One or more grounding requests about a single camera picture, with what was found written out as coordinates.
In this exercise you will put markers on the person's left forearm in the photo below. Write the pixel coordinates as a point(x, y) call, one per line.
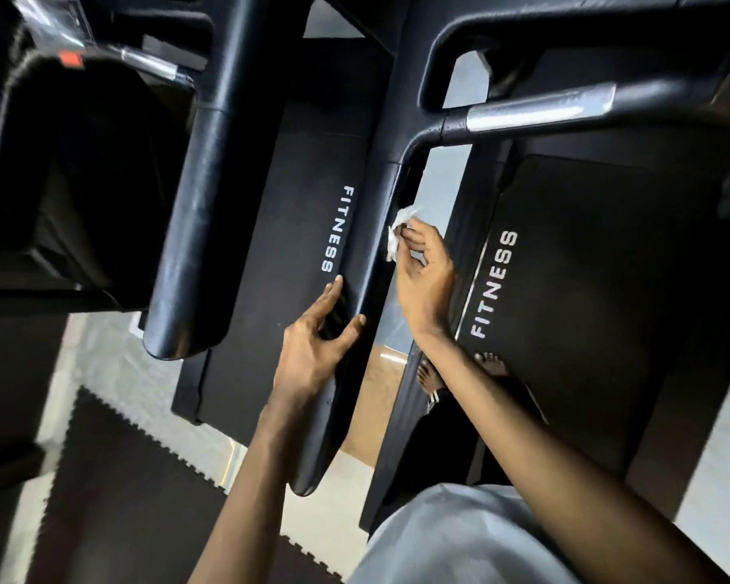
point(243, 498)

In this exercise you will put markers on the silver pulse sensor grip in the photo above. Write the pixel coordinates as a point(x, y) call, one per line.
point(155, 63)
point(541, 108)

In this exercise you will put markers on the clear plastic wrapper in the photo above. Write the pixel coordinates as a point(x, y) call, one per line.
point(52, 15)

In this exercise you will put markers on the person's left thumb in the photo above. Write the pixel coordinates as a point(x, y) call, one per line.
point(345, 335)

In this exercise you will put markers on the person's right foot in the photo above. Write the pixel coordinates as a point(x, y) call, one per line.
point(491, 363)

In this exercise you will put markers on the black padded treadmill handrail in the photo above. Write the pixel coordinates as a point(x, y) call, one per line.
point(353, 395)
point(201, 224)

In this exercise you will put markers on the person's left hand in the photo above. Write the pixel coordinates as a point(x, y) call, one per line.
point(304, 358)

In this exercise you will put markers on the person's right fingers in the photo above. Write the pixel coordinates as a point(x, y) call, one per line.
point(423, 235)

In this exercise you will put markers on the black puzzle floor mat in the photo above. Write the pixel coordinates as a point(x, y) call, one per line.
point(134, 504)

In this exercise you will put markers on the person's black trousers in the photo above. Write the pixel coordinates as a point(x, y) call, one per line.
point(456, 443)

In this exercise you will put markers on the white tissue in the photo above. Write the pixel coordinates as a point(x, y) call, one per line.
point(393, 244)

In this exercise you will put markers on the person's right hand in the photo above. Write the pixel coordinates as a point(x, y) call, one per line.
point(426, 291)

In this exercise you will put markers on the person's grey shirt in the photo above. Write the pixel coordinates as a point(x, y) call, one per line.
point(462, 541)

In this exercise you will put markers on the black treadmill console frame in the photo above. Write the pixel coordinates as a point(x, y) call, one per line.
point(523, 30)

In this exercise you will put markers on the black treadmill console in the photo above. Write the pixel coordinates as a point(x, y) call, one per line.
point(73, 176)

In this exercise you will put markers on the person's foot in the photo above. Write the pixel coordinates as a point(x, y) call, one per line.
point(429, 377)
point(491, 363)

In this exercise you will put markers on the black treadmill belt deck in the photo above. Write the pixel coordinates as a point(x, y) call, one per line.
point(280, 249)
point(596, 297)

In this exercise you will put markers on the person's right forearm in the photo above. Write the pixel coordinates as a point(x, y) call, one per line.
point(523, 443)

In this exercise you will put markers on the person's left foot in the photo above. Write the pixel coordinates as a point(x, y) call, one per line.
point(429, 377)

